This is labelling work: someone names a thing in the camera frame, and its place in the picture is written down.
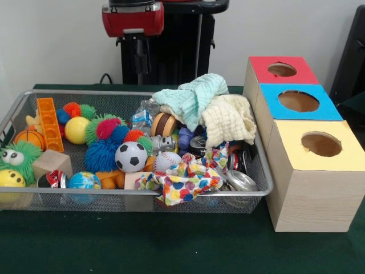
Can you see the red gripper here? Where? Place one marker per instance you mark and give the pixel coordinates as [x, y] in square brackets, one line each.
[132, 23]

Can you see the light blue waffle cloth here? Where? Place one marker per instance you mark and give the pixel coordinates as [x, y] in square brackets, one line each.
[196, 100]

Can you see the multicolour spiky caterpillar toy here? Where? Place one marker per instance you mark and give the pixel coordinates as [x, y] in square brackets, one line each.
[111, 128]

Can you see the cream waffle cloth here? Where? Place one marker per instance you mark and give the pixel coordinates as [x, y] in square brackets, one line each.
[228, 120]

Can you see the orange plastic tray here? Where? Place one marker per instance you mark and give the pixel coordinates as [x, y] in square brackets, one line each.
[51, 125]

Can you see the clear mesh bin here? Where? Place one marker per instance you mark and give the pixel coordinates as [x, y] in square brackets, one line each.
[228, 204]

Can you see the wooden box with three holes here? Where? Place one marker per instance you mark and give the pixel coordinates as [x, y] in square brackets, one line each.
[313, 199]

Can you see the orange green spiky caterpillar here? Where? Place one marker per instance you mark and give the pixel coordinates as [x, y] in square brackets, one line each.
[75, 109]

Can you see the plain yellow ball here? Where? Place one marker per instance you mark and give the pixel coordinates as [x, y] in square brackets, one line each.
[76, 129]

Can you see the black and white soccer ball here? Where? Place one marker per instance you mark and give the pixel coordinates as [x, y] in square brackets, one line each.
[131, 157]

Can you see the white baseball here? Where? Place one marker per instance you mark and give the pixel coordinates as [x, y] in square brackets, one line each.
[166, 161]

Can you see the large blue spiky ball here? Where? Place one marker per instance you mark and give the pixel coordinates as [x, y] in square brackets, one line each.
[99, 157]

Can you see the colourful spotted cloth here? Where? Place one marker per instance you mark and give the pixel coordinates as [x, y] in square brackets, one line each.
[182, 185]

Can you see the green googly-eyed puffer ball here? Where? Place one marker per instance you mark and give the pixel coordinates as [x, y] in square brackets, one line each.
[17, 160]

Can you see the dark green table cloth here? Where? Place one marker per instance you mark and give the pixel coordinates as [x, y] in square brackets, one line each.
[142, 242]

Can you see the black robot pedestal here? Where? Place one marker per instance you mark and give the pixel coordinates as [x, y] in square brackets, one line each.
[185, 57]

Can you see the black furniture frame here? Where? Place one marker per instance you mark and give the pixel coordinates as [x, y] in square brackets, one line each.
[350, 57]

